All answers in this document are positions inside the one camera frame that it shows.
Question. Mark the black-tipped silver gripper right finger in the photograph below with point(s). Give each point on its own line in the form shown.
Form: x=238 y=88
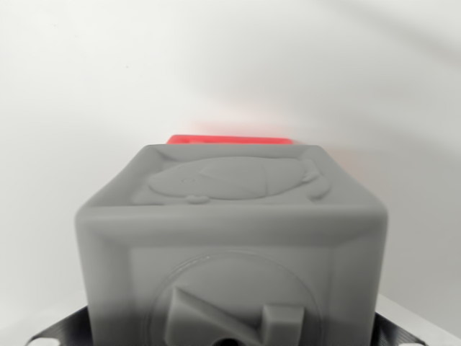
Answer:
x=399 y=329

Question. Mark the black-tipped silver gripper left finger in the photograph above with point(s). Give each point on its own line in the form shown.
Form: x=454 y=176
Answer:
x=66 y=329

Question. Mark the grey embossed toy cube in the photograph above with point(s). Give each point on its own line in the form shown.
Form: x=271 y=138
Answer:
x=230 y=230

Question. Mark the red toy cube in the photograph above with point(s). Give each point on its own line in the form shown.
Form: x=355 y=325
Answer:
x=230 y=140

